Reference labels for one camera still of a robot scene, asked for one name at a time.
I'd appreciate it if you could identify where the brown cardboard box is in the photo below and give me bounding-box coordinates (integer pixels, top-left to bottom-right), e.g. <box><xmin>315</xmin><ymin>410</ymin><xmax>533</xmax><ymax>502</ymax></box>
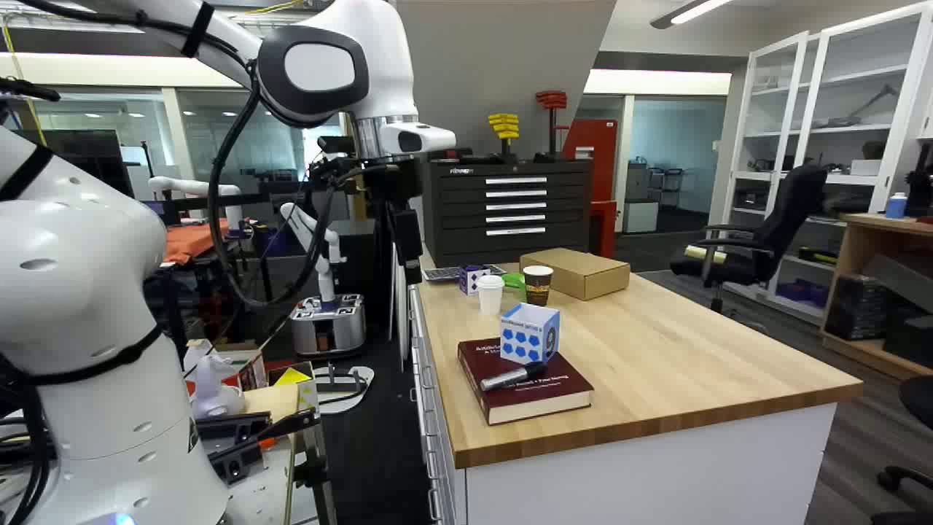
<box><xmin>517</xmin><ymin>244</ymin><xmax>632</xmax><ymax>304</ymax></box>

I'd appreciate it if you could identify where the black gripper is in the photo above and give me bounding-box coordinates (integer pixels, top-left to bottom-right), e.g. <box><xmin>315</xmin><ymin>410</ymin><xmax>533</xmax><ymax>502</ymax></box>
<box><xmin>387</xmin><ymin>197</ymin><xmax>425</xmax><ymax>286</ymax></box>

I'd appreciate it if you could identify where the black rolling chair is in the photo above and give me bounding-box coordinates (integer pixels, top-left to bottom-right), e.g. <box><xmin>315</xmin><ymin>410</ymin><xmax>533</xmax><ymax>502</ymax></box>
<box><xmin>869</xmin><ymin>375</ymin><xmax>933</xmax><ymax>525</ymax></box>

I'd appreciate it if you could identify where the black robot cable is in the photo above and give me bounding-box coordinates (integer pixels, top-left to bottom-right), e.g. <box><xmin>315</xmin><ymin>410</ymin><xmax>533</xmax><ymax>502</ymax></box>
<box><xmin>183</xmin><ymin>0</ymin><xmax>339</xmax><ymax>381</ymax></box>

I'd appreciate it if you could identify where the ceiling strip light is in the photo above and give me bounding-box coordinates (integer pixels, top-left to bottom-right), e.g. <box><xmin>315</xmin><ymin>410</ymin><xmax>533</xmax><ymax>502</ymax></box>
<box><xmin>651</xmin><ymin>0</ymin><xmax>733</xmax><ymax>30</ymax></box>

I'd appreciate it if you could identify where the red metal cabinet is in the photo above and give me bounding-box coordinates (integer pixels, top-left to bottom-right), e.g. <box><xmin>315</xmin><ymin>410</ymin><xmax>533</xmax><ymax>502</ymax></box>
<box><xmin>562</xmin><ymin>116</ymin><xmax>622</xmax><ymax>258</ymax></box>

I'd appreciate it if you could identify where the black drawer cabinet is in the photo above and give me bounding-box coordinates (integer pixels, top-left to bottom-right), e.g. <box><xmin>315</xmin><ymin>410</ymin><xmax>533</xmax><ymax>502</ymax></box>
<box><xmin>420</xmin><ymin>158</ymin><xmax>594</xmax><ymax>270</ymax></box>

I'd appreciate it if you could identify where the dark red hardcover book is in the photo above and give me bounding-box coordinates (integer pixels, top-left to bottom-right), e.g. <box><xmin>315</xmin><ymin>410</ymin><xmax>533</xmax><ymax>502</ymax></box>
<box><xmin>456</xmin><ymin>334</ymin><xmax>597</xmax><ymax>428</ymax></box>

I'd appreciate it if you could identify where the white lidded paper cup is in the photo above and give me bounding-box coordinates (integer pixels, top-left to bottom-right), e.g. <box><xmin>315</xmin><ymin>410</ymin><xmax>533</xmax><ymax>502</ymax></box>
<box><xmin>472</xmin><ymin>270</ymin><xmax>508</xmax><ymax>317</ymax></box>

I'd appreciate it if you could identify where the brown paper cup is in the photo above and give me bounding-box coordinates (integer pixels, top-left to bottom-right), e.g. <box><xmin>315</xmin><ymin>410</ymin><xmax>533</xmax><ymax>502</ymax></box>
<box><xmin>519</xmin><ymin>261</ymin><xmax>557</xmax><ymax>310</ymax></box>

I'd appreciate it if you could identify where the white table base with drawers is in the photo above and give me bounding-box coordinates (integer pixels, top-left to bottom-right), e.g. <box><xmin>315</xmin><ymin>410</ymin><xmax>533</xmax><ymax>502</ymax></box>
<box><xmin>405</xmin><ymin>286</ymin><xmax>839</xmax><ymax>525</ymax></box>

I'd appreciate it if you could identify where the silver robot base box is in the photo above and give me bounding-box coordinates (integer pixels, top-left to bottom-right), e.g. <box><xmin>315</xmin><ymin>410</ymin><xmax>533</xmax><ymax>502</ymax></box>
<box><xmin>288</xmin><ymin>292</ymin><xmax>371</xmax><ymax>358</ymax></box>

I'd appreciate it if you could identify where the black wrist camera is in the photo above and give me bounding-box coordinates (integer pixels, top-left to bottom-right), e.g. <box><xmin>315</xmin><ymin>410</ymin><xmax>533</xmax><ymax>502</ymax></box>
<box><xmin>360</xmin><ymin>158</ymin><xmax>425</xmax><ymax>203</ymax></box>

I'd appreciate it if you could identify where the orange cloth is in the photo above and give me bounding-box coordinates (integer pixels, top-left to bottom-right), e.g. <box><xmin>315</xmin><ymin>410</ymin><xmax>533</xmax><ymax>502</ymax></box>
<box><xmin>159</xmin><ymin>219</ymin><xmax>231</xmax><ymax>267</ymax></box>

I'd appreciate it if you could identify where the wooden workbench with shelves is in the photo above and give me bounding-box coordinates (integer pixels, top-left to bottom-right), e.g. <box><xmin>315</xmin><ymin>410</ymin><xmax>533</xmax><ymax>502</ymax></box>
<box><xmin>819</xmin><ymin>213</ymin><xmax>933</xmax><ymax>384</ymax></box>

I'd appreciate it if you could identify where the yellow sign on stand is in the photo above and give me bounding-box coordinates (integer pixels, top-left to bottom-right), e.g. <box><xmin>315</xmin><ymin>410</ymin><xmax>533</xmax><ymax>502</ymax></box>
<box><xmin>488</xmin><ymin>110</ymin><xmax>523</xmax><ymax>158</ymax></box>

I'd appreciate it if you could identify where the white and blue box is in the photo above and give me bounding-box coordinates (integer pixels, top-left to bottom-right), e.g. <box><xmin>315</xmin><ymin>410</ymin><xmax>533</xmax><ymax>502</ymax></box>
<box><xmin>498</xmin><ymin>299</ymin><xmax>562</xmax><ymax>366</ymax></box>

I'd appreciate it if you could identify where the grey marker with black cap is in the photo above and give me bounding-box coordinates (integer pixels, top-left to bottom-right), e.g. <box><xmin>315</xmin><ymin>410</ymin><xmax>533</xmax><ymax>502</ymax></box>
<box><xmin>478</xmin><ymin>361</ymin><xmax>548</xmax><ymax>394</ymax></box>

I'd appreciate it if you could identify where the black office chair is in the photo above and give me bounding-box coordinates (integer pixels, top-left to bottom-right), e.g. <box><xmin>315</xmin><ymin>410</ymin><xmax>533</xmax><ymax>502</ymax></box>
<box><xmin>696</xmin><ymin>159</ymin><xmax>832</xmax><ymax>293</ymax></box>

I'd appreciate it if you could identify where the black bar clamp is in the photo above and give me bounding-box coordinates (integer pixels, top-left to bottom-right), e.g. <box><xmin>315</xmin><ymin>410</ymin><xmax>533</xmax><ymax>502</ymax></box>
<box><xmin>194</xmin><ymin>404</ymin><xmax>325</xmax><ymax>483</ymax></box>

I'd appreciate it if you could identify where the white open shelving unit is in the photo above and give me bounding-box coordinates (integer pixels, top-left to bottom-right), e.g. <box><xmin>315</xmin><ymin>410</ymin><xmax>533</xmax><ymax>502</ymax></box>
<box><xmin>723</xmin><ymin>2</ymin><xmax>933</xmax><ymax>304</ymax></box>

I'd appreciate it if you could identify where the white plastic jug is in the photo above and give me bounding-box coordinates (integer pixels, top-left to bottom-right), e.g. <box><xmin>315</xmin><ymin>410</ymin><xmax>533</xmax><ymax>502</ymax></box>
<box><xmin>183</xmin><ymin>339</ymin><xmax>245</xmax><ymax>419</ymax></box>

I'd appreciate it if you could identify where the red lamp stand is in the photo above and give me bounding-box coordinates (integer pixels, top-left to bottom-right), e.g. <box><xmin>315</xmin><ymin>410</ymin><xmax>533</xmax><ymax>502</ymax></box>
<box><xmin>533</xmin><ymin>91</ymin><xmax>573</xmax><ymax>164</ymax></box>

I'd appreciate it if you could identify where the black storage box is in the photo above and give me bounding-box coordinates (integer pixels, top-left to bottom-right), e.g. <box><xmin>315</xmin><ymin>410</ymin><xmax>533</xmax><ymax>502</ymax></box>
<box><xmin>826</xmin><ymin>275</ymin><xmax>893</xmax><ymax>345</ymax></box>

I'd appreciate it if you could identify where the small white purple-dotted cube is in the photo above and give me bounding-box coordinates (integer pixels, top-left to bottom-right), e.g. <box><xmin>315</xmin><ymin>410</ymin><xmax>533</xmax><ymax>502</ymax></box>
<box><xmin>459</xmin><ymin>261</ymin><xmax>494</xmax><ymax>298</ymax></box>

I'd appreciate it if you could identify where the yellow pad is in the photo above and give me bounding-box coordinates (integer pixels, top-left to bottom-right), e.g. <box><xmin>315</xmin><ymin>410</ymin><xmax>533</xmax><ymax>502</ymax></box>
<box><xmin>274</xmin><ymin>365</ymin><xmax>313</xmax><ymax>390</ymax></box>

